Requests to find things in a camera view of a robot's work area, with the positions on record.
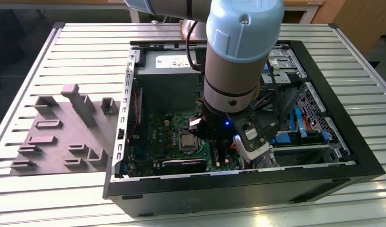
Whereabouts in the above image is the wooden cabinet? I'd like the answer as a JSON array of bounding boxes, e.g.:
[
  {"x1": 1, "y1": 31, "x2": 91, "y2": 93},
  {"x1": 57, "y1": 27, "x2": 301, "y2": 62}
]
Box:
[{"x1": 311, "y1": 0, "x2": 386, "y2": 56}]

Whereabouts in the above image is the thin black camera cable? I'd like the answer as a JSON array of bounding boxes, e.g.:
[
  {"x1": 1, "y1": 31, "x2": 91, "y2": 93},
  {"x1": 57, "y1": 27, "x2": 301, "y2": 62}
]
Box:
[{"x1": 186, "y1": 20, "x2": 203, "y2": 72}]

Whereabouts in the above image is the black wire bundle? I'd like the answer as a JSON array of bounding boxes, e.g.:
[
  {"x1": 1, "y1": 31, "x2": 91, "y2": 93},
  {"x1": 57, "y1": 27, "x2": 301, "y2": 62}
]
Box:
[{"x1": 253, "y1": 84, "x2": 303, "y2": 112}]

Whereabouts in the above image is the blue flat data wire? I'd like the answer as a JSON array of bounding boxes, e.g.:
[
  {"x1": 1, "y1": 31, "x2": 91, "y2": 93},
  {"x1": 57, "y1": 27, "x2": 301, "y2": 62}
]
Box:
[{"x1": 289, "y1": 107, "x2": 309, "y2": 138}]

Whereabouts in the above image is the installed dark RAM stick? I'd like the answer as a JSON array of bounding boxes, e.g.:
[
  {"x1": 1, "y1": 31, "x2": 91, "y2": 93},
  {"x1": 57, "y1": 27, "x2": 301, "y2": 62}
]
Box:
[{"x1": 218, "y1": 143, "x2": 230, "y2": 164}]

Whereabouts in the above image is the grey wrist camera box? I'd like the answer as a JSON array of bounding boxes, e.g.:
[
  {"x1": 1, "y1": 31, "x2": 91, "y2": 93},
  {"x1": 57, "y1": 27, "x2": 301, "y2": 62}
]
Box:
[{"x1": 226, "y1": 111, "x2": 273, "y2": 163}]

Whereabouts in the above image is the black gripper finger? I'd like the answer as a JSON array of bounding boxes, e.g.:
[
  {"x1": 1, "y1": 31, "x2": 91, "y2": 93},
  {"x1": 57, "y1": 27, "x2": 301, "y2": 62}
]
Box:
[{"x1": 186, "y1": 116, "x2": 203, "y2": 133}]

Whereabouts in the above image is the grey power supply unit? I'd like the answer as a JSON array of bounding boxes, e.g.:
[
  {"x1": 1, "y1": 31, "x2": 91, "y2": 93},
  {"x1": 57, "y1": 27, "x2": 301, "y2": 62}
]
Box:
[{"x1": 135, "y1": 51, "x2": 208, "y2": 114}]

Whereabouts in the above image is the silver CPU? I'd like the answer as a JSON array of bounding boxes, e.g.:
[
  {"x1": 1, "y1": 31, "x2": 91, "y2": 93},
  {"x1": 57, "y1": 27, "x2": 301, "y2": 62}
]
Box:
[{"x1": 179, "y1": 135, "x2": 196, "y2": 147}]

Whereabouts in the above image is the thick black camera cable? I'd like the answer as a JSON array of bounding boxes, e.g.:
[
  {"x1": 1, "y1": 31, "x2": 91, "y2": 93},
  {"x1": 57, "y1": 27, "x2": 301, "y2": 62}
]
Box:
[{"x1": 265, "y1": 59, "x2": 283, "y2": 133}]

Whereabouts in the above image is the black open PC case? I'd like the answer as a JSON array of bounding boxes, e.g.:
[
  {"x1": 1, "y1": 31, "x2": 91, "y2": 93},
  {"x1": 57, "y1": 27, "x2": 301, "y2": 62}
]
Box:
[{"x1": 101, "y1": 39, "x2": 386, "y2": 217}]

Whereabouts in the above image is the metal drive cage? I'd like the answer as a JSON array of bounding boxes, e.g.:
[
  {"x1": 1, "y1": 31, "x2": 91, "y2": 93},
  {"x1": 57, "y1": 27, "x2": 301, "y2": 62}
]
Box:
[{"x1": 259, "y1": 44, "x2": 307, "y2": 100}]

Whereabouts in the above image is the black graphics card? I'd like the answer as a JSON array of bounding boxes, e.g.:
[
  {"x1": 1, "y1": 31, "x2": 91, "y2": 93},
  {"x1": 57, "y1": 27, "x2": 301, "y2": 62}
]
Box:
[{"x1": 154, "y1": 158, "x2": 210, "y2": 176}]

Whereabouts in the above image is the grey plastic parts rack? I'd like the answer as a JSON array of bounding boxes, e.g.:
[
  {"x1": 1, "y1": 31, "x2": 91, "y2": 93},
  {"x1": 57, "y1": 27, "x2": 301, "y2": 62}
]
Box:
[{"x1": 9, "y1": 83, "x2": 122, "y2": 177}]

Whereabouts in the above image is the green motherboard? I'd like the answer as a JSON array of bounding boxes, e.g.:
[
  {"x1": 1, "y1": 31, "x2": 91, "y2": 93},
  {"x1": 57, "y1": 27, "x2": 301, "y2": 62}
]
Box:
[{"x1": 126, "y1": 111, "x2": 244, "y2": 177}]

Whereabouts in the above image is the metal disk bay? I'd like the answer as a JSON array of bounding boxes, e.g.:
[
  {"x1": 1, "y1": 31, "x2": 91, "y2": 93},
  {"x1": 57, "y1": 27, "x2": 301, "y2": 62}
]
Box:
[{"x1": 259, "y1": 117, "x2": 359, "y2": 170}]

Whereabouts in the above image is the CPU socket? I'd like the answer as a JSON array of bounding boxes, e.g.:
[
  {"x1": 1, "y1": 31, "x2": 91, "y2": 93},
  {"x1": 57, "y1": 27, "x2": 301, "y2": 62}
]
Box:
[{"x1": 176, "y1": 129, "x2": 204, "y2": 156}]

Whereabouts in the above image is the metal socket cover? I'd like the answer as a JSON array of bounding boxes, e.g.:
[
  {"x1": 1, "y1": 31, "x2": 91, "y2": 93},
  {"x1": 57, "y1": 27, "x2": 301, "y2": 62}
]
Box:
[{"x1": 178, "y1": 132, "x2": 199, "y2": 152}]

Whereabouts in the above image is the hard disk in blue carrier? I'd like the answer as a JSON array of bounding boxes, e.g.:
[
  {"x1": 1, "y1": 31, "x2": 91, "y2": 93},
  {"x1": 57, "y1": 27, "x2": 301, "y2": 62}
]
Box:
[{"x1": 270, "y1": 131, "x2": 331, "y2": 147}]

